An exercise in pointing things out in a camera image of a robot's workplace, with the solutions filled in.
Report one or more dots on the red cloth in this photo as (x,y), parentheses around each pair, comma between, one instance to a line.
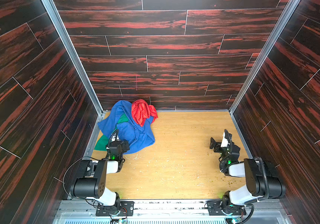
(142,111)

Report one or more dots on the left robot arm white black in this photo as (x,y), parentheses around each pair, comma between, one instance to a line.
(89,182)

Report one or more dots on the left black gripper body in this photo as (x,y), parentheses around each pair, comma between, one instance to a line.
(120,144)

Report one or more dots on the green cloth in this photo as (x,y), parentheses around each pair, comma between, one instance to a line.
(102,140)

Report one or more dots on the blue cloth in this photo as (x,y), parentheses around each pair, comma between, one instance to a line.
(138,137)

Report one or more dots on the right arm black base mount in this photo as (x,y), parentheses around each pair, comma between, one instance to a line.
(220,208)

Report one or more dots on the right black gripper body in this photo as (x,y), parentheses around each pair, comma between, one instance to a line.
(217,145)

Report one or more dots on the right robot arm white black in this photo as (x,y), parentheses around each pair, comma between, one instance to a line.
(262,180)

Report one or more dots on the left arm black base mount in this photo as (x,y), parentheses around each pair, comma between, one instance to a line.
(120,209)

